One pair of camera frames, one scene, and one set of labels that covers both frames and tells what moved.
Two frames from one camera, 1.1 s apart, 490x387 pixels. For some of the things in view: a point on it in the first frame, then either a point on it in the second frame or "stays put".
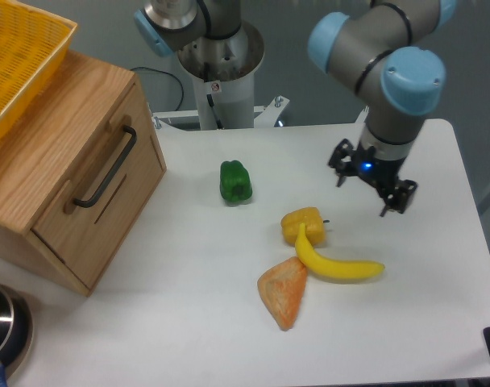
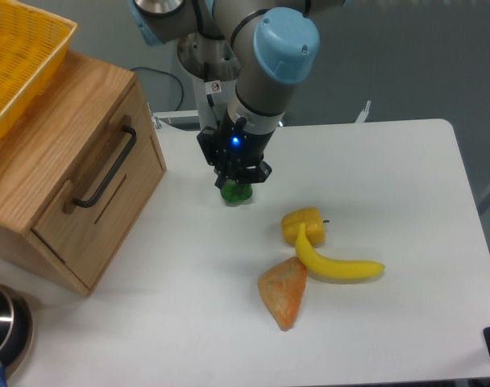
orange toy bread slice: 281,286 stays put
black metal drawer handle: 113,172 stays put
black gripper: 384,172 -> 240,147
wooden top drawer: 90,214 stays put
